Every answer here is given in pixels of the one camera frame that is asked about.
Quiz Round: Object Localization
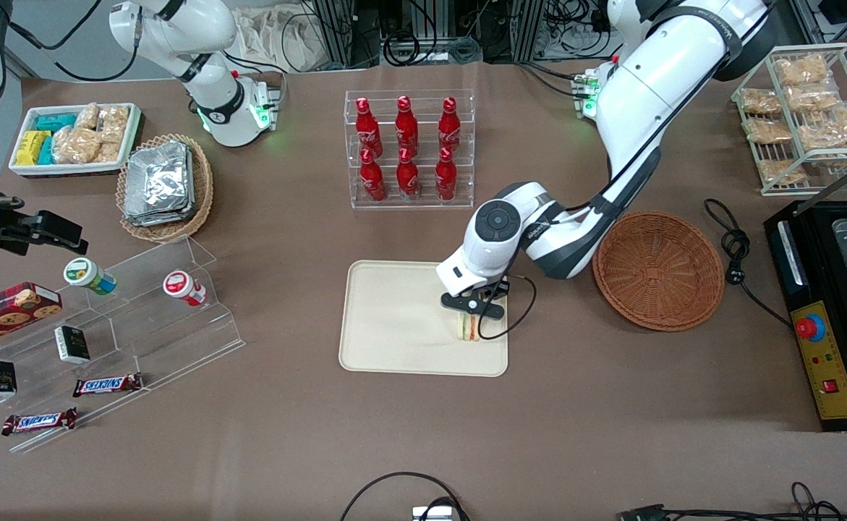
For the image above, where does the clear acrylic stepped display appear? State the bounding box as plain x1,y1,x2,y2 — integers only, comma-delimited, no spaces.
0,234,247,455

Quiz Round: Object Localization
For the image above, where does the red emergency stop button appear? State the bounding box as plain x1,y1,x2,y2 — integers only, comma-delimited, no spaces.
794,313,827,343

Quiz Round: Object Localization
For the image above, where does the bagged snack in rack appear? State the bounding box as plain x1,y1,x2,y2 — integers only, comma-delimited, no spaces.
757,158,808,186
773,54,830,88
784,85,840,114
739,88,783,117
743,117,793,145
798,105,847,151

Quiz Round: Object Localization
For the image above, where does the green lid yogurt cup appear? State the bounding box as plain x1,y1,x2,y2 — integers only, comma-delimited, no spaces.
63,257,118,297

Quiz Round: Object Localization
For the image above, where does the clear acrylic bottle rack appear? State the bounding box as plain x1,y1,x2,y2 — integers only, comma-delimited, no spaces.
344,90,476,211

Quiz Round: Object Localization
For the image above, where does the red cookie box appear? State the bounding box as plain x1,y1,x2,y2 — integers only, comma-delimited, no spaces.
0,281,64,354

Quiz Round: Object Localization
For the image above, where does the beige plastic tray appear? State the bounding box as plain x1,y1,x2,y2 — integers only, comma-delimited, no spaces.
339,260,509,378

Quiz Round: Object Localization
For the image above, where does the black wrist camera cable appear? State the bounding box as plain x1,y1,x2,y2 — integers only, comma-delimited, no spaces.
477,273,538,342

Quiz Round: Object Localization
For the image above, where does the yellow snack pack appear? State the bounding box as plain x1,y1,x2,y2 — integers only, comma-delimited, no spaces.
15,130,51,166

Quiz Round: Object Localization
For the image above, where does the red lid yogurt cup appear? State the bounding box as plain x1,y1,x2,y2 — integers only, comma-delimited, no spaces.
162,269,208,308

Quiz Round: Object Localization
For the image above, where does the grey metal bar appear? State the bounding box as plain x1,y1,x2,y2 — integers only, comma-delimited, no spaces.
801,148,847,198

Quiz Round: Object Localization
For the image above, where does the red cola bottle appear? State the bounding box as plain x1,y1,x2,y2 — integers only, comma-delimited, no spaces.
434,147,459,202
355,97,383,155
394,95,420,154
438,96,463,153
359,148,388,203
396,148,422,202

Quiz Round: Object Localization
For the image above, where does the snickers chocolate bar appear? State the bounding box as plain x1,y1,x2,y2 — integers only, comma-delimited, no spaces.
1,407,79,437
72,372,145,399

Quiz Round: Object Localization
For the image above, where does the black connector with cables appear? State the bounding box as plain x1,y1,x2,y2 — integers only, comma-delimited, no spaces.
616,480,847,521

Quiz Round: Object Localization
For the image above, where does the round brown wicker basket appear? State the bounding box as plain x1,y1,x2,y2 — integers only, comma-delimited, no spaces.
592,211,725,333

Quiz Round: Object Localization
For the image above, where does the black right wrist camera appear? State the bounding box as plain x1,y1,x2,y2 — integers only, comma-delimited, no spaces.
28,210,89,255

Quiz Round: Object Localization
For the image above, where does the white rectangular snack tray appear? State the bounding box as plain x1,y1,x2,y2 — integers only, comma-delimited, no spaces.
8,102,142,179

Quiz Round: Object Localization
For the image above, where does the black looped cable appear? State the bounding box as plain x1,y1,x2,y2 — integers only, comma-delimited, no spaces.
339,471,472,521

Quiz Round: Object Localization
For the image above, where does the silver foil pack stack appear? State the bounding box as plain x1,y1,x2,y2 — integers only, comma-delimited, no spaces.
123,140,197,228

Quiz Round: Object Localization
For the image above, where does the yellow control box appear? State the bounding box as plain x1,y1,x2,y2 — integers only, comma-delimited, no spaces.
789,300,847,421

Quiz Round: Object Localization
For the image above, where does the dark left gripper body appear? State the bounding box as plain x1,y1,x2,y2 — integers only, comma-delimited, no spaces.
440,290,506,321

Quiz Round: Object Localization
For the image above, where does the oval tan wicker basket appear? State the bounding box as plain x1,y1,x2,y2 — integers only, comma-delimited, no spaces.
116,133,215,243

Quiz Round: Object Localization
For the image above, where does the black power cable with plug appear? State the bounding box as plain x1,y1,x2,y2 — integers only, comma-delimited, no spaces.
705,198,794,329

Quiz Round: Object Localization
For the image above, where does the white cloth bag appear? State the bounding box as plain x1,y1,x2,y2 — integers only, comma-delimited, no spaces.
234,6,325,74

